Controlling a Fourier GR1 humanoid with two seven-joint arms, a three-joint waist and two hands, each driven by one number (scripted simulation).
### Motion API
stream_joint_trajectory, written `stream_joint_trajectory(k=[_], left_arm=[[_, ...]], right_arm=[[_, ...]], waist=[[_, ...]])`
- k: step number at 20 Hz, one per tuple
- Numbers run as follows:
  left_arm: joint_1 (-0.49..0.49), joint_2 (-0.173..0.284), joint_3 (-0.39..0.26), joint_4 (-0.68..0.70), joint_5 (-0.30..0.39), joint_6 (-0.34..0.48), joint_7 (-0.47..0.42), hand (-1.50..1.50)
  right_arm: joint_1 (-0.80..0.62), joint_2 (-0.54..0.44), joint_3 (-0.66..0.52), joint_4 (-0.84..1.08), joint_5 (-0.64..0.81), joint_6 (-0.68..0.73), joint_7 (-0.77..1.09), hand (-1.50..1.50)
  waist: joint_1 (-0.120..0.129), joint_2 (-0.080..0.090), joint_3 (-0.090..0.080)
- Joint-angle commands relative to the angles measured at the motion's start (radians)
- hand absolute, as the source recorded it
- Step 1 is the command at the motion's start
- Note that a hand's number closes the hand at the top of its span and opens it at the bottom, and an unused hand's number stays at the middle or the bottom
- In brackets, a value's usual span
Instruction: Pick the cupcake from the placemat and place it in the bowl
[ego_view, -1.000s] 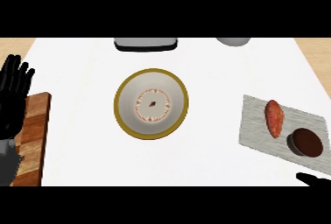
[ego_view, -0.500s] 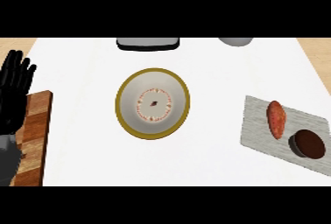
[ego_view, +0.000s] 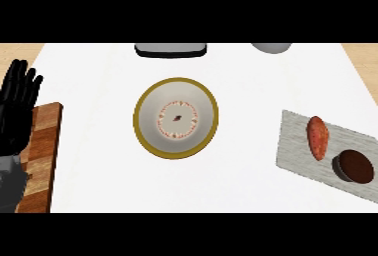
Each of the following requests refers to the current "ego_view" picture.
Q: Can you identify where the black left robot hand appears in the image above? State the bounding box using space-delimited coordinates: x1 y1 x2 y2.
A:
0 58 44 158

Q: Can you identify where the white bowl with gold rim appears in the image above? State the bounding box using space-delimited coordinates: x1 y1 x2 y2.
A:
132 77 220 160

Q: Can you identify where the grey woven placemat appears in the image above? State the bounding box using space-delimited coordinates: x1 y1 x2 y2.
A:
275 109 378 204

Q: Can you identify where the chocolate cupcake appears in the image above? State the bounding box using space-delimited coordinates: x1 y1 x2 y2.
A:
331 149 377 185

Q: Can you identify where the brown wooden cutting board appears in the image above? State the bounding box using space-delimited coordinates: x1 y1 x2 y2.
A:
13 101 65 214

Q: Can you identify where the dark grey appliance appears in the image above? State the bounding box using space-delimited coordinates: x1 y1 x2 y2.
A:
135 43 208 59

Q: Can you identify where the pale grey round object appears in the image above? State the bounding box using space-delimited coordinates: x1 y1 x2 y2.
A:
251 43 294 55

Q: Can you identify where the orange sweet potato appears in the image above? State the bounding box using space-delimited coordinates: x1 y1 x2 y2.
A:
306 115 331 162

